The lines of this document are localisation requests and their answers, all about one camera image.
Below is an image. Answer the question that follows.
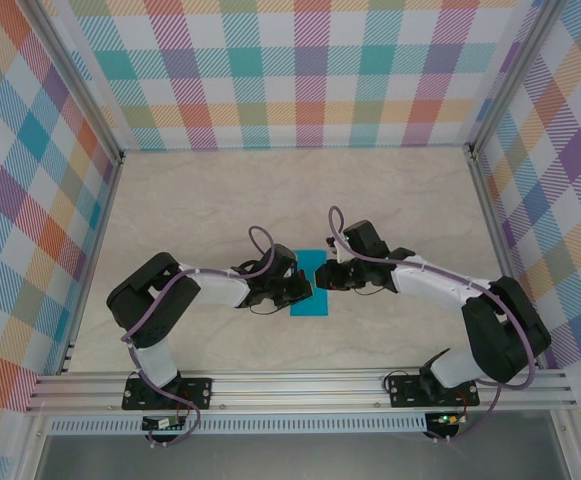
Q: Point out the grey metal shelf panel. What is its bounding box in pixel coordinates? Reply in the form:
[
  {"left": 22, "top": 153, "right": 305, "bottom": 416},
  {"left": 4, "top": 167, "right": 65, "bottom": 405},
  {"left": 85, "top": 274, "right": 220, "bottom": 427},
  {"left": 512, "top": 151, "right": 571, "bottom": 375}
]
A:
[{"left": 34, "top": 432, "right": 571, "bottom": 480}]

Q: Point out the black adapter box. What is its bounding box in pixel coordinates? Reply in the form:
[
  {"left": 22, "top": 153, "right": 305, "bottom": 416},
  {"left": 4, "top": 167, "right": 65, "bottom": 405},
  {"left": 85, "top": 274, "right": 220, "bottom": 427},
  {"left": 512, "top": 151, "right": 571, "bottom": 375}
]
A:
[{"left": 141, "top": 416, "right": 187, "bottom": 432}]

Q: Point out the thin black left wrist cable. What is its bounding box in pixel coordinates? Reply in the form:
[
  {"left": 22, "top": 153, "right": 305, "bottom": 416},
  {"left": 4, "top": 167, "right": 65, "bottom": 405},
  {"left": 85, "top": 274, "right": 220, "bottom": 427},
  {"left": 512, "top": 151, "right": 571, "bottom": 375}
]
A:
[{"left": 248, "top": 298, "right": 292, "bottom": 317}]

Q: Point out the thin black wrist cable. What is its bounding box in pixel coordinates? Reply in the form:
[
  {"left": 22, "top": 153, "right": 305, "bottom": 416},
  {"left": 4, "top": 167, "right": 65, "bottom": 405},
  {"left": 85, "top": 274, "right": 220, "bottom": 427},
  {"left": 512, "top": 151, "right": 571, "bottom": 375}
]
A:
[
  {"left": 248, "top": 298, "right": 292, "bottom": 317},
  {"left": 357, "top": 281, "right": 394, "bottom": 298}
]

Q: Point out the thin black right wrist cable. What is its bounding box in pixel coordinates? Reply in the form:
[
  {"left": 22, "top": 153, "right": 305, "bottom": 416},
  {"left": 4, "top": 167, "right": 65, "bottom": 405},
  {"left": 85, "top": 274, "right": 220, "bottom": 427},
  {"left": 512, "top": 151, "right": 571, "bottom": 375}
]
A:
[{"left": 357, "top": 281, "right": 394, "bottom": 298}]

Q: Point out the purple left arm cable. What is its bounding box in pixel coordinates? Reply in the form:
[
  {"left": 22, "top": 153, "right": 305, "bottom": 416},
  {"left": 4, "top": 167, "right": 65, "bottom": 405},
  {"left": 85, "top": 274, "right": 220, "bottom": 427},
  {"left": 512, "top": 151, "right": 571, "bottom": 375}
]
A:
[{"left": 122, "top": 225, "right": 279, "bottom": 449}]

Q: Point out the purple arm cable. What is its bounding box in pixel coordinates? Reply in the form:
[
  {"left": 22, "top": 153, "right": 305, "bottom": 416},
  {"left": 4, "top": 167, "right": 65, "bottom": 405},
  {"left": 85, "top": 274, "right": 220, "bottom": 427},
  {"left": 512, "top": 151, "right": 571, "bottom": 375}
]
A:
[
  {"left": 122, "top": 225, "right": 279, "bottom": 449},
  {"left": 327, "top": 204, "right": 541, "bottom": 444}
]

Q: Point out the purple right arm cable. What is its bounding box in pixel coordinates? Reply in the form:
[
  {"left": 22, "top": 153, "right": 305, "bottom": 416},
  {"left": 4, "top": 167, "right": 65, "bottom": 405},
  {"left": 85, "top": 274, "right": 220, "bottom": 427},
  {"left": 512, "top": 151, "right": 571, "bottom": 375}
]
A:
[{"left": 327, "top": 204, "right": 541, "bottom": 444}]

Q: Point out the long aluminium mounting rail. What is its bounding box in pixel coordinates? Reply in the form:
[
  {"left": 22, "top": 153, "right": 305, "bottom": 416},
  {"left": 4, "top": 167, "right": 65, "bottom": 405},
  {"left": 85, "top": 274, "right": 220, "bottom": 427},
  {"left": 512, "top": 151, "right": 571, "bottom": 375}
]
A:
[{"left": 24, "top": 368, "right": 579, "bottom": 414}]

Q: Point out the thin black base cable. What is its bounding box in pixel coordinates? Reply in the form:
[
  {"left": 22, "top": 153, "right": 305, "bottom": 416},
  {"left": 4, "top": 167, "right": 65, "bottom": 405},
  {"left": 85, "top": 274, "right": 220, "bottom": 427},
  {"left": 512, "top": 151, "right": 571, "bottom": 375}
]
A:
[{"left": 382, "top": 367, "right": 424, "bottom": 396}]

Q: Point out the aluminium table edge rail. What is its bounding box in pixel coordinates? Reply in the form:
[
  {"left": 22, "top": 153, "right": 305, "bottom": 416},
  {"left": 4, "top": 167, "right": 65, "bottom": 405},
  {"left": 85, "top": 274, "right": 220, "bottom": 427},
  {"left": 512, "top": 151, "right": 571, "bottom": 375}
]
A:
[
  {"left": 464, "top": 143, "right": 546, "bottom": 370},
  {"left": 55, "top": 152, "right": 127, "bottom": 376}
]

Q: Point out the slotted grey cable duct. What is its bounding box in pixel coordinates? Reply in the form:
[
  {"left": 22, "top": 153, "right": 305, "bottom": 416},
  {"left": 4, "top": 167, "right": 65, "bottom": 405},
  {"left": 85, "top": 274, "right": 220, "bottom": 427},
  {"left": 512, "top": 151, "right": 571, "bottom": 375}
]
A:
[{"left": 47, "top": 413, "right": 429, "bottom": 435}]

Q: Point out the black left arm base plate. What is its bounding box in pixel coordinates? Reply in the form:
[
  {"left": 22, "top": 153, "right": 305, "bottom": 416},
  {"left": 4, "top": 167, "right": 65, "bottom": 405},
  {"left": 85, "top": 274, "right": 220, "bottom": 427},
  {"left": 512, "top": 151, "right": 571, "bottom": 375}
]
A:
[{"left": 122, "top": 377, "right": 214, "bottom": 412}]

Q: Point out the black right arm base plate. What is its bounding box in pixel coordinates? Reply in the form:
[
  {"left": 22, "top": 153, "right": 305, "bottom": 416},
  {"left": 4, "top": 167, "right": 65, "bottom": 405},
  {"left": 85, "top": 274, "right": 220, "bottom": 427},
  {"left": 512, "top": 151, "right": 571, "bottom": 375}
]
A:
[{"left": 386, "top": 375, "right": 481, "bottom": 409}]

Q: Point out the aluminium frame post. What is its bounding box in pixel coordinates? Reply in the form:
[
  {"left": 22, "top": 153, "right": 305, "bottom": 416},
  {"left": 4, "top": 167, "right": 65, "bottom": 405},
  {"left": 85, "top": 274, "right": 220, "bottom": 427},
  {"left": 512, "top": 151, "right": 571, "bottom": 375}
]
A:
[
  {"left": 22, "top": 0, "right": 125, "bottom": 165},
  {"left": 467, "top": 0, "right": 571, "bottom": 159}
]

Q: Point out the aluminium frame bar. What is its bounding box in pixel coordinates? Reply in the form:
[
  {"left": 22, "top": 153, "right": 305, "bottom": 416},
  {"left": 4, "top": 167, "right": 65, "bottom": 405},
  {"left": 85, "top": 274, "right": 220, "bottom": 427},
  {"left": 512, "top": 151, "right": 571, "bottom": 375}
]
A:
[
  {"left": 549, "top": 409, "right": 581, "bottom": 480},
  {"left": 13, "top": 412, "right": 54, "bottom": 480}
]

